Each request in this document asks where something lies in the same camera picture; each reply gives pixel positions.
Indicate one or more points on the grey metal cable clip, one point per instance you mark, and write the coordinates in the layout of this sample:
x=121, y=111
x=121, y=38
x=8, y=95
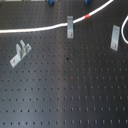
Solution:
x=115, y=38
x=70, y=27
x=22, y=50

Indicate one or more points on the right grey metal cable clip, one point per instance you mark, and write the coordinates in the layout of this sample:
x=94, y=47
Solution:
x=115, y=38

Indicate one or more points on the left grey metal cable clip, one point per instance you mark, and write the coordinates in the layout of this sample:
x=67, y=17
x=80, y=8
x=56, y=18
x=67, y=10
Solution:
x=22, y=50

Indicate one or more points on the middle grey metal cable clip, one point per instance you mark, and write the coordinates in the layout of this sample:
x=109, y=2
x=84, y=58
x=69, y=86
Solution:
x=70, y=27

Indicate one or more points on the left blue object at top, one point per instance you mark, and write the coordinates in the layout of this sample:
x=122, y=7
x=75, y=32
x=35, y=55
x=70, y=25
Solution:
x=51, y=2

